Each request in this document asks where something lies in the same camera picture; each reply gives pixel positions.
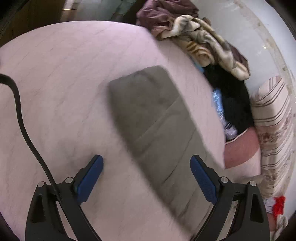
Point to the pink rolled bolster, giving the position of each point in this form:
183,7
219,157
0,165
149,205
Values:
241,149

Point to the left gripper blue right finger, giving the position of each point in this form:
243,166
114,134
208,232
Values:
250,220

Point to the striped floral pillow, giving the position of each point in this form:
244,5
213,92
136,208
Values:
272,114

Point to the pink quilted bed cover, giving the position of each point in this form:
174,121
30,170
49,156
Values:
62,72

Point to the beige brown patterned blanket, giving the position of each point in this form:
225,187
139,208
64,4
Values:
179,21

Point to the olive green quilted jacket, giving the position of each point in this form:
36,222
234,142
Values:
156,125

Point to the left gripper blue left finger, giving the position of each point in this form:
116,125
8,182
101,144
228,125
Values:
44,221

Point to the red cloth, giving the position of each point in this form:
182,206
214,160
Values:
279,205

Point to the black garment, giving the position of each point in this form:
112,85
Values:
235,97

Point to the blue plastic bag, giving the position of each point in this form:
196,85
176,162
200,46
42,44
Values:
230,130

